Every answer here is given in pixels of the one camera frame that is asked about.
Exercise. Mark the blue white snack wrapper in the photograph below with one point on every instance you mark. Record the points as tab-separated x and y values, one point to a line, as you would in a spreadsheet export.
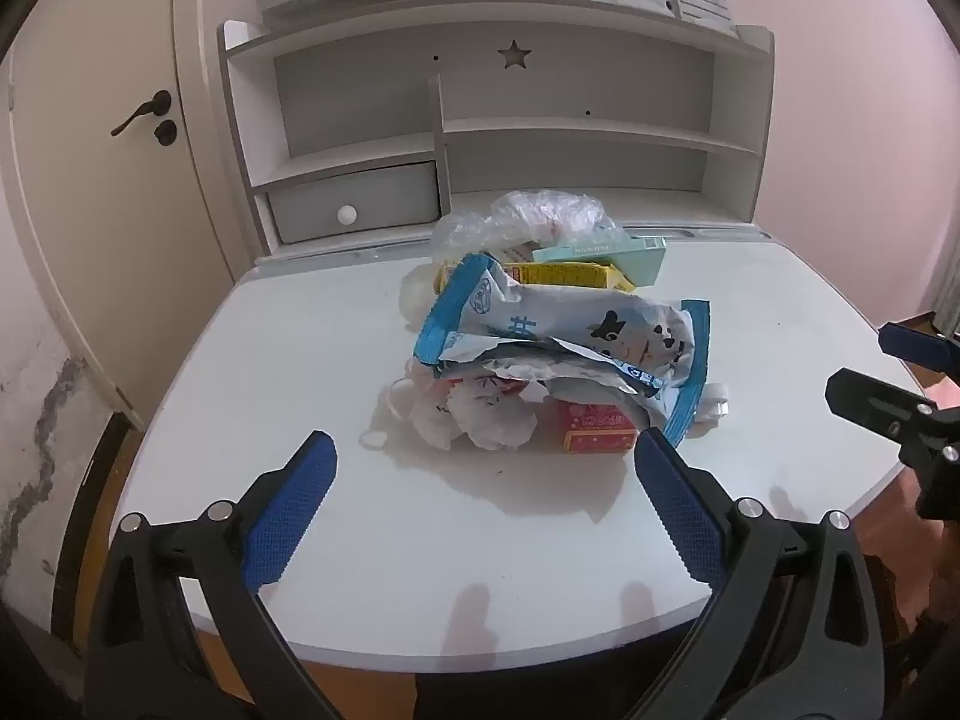
600	330

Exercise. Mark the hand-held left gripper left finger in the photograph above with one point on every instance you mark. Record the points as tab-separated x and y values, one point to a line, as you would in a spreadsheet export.
296	510

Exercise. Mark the grey drawer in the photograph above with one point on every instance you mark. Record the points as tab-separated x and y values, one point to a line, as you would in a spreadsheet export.
390	195

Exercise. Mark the white plastic piece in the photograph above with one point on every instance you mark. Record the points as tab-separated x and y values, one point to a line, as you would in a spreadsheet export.
714	401

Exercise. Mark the dark door lock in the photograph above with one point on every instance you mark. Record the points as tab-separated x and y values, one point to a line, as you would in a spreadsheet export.
165	132

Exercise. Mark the mint green box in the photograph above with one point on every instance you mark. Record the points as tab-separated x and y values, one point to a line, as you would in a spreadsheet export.
637	262

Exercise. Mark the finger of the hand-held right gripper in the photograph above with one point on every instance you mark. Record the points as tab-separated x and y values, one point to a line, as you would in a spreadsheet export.
911	345
870	397

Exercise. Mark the clear plastic bag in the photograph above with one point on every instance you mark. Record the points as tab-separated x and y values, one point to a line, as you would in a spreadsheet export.
540	214

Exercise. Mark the yellow box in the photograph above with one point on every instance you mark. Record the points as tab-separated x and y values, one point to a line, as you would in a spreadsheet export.
562	275

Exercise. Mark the white desk hutch shelf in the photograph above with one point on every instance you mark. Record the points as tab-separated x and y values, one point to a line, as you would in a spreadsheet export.
570	67

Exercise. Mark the small red box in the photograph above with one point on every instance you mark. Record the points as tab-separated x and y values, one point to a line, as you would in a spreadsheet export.
596	435

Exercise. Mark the small white scrap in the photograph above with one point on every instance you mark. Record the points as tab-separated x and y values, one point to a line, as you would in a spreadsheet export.
373	439

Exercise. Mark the white crumpled wrapper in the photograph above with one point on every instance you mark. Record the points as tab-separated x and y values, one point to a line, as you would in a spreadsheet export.
487	416

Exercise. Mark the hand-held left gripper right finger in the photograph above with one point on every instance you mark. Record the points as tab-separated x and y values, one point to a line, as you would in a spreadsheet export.
675	502

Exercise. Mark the white drawer knob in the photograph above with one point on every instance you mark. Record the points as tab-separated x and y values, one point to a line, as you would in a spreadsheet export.
347	214

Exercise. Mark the white door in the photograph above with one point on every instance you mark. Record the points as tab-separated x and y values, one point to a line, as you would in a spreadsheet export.
90	225

